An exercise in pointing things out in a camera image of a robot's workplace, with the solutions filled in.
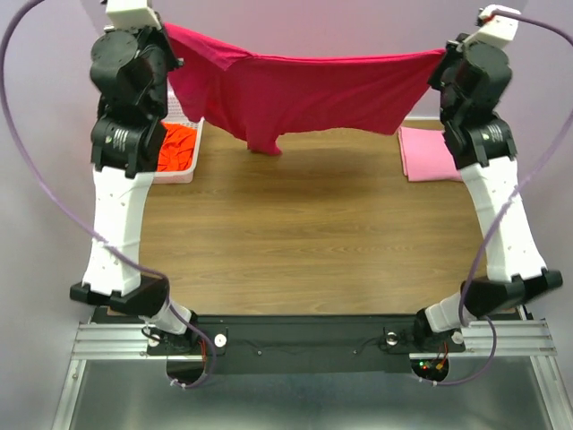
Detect magenta red t-shirt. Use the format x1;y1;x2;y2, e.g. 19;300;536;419
166;23;445;155

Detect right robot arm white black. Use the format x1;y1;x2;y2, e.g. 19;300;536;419
412;34;563;349

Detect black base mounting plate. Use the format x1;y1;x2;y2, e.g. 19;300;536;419
93;312;465;381

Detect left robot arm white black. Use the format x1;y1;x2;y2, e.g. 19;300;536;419
70;26;200;353

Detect orange t-shirt in basket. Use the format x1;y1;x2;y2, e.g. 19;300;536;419
157;123;197;172

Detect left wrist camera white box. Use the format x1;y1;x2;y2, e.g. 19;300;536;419
106;0;163;30

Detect aluminium frame rail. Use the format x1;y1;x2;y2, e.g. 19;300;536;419
51;320;169;430

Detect white plastic laundry basket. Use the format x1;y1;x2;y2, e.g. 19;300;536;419
153;85;204;185

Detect folded light pink t-shirt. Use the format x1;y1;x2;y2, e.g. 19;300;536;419
398;126;462;183

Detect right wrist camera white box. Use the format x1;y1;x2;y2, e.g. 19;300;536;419
457;4;521;49

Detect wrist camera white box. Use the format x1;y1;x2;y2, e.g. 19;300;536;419
106;0;163;30
457;4;521;49

